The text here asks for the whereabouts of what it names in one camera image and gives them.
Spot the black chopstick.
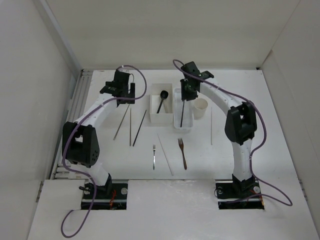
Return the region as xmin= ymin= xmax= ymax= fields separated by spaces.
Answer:
xmin=179 ymin=100 xmax=185 ymax=128
xmin=132 ymin=110 xmax=147 ymax=147

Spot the silver chopstick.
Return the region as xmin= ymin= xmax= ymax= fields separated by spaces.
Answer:
xmin=129 ymin=108 xmax=132 ymax=147
xmin=210 ymin=107 xmax=213 ymax=145

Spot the black spoon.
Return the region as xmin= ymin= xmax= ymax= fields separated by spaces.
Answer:
xmin=156 ymin=90 xmax=169 ymax=114

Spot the grey metal chopstick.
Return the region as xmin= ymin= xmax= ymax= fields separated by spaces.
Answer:
xmin=113 ymin=104 xmax=130 ymax=141

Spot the beige spoon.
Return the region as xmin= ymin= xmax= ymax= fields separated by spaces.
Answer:
xmin=163 ymin=100 xmax=170 ymax=114

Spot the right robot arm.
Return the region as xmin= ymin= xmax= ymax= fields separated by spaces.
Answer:
xmin=179 ymin=61 xmax=257 ymax=197

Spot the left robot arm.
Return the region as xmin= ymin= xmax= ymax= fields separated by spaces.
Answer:
xmin=62 ymin=69 xmax=140 ymax=199

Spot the beige paper cup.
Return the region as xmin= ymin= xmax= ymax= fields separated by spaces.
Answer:
xmin=193 ymin=98 xmax=208 ymax=120

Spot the white perforated tray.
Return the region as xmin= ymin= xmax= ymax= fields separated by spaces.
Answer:
xmin=173 ymin=88 xmax=193 ymax=132

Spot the white rectangular box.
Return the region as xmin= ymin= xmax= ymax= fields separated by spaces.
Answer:
xmin=149 ymin=83 xmax=173 ymax=125

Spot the white chopstick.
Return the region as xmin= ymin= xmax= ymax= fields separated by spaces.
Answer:
xmin=157 ymin=133 xmax=174 ymax=176

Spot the brown wooden fork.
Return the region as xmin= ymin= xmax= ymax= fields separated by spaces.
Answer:
xmin=178 ymin=138 xmax=188 ymax=170

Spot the small silver fork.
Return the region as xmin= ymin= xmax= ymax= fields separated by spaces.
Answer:
xmin=152 ymin=144 xmax=156 ymax=170

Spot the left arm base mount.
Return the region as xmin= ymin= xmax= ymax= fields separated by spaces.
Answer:
xmin=79 ymin=181 xmax=128 ymax=210

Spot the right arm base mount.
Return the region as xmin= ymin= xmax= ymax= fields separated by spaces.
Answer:
xmin=214 ymin=180 xmax=265 ymax=210

